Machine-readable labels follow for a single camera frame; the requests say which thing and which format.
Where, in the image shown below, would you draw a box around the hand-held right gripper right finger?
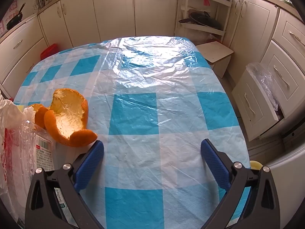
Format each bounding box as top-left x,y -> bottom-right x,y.
201,139 -> 278,229

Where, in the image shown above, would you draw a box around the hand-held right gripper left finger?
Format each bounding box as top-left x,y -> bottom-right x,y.
25,140 -> 104,229

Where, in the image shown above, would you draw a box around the large orange peel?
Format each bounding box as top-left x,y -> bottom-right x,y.
43,88 -> 98,148

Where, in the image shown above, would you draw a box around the red trash bin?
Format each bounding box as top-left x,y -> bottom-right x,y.
40,43 -> 59,60

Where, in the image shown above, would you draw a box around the clear plastic food package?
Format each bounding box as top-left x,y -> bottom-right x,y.
5,120 -> 72,227

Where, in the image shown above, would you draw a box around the blue white checkered tablecloth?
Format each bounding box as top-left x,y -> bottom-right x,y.
13,36 -> 250,229

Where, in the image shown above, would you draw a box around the small orange peel piece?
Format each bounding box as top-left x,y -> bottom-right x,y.
30,104 -> 49,130

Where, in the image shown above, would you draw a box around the cream open drawer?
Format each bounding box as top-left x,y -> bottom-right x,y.
231,63 -> 285,141

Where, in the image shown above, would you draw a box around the white plastic bag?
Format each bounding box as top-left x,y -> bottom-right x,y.
0,95 -> 36,196

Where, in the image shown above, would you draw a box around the clear plastic drawer liner bag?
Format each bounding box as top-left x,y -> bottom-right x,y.
245,62 -> 280,111

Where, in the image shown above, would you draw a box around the small white wooden stool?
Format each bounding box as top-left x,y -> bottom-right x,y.
195,41 -> 234,78

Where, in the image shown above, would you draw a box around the clear plastic table sheet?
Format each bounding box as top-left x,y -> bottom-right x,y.
83,36 -> 249,163

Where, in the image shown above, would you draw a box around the white and orange plastic bags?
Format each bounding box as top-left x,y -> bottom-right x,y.
199,32 -> 224,45

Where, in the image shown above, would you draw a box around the cream drawer cabinet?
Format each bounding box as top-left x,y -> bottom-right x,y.
229,0 -> 305,115

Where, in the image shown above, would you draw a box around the black wok with lid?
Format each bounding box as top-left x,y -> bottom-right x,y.
179,9 -> 221,29

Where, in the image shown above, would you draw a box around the cream kitchen base cabinets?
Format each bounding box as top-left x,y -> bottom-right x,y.
0,0 -> 184,91

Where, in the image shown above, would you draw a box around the white shelf rack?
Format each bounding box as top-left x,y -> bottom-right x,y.
174,0 -> 233,44

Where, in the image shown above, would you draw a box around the black frying pan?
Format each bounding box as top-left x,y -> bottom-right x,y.
6,3 -> 26,31

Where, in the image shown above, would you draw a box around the pink wall stickers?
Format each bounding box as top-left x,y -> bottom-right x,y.
0,0 -> 19,34

